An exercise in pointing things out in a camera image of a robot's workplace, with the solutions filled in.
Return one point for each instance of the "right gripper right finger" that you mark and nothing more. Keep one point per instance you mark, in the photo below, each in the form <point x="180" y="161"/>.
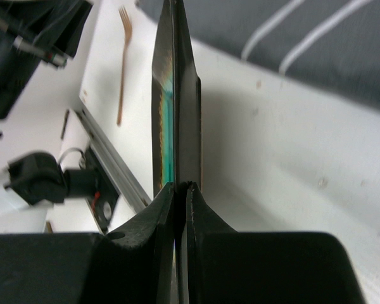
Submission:
<point x="206" y="275"/>

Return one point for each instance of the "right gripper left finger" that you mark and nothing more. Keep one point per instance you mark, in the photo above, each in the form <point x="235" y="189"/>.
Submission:
<point x="142" y="253"/>

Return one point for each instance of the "green square ceramic plate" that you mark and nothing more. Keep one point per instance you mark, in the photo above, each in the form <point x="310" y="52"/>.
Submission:
<point x="175" y="103"/>

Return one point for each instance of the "copper fork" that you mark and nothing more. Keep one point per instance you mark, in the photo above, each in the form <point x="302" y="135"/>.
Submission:
<point x="127" y="26"/>

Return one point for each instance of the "grey striped cloth napkin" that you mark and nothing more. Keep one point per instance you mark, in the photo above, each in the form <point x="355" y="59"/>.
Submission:
<point x="332" y="45"/>

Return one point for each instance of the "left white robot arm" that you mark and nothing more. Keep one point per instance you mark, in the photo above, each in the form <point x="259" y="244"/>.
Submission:
<point x="32" y="32"/>

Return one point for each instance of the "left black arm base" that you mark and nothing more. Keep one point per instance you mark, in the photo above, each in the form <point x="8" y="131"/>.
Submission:
<point x="38" y="176"/>

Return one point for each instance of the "aluminium rail at table front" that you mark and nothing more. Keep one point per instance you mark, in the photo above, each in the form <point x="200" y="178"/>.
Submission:
<point x="113" y="164"/>

